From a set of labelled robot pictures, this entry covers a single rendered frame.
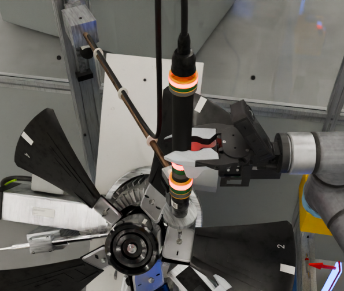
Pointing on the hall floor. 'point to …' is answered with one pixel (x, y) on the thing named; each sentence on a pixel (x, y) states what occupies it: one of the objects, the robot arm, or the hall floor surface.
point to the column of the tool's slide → (81, 94)
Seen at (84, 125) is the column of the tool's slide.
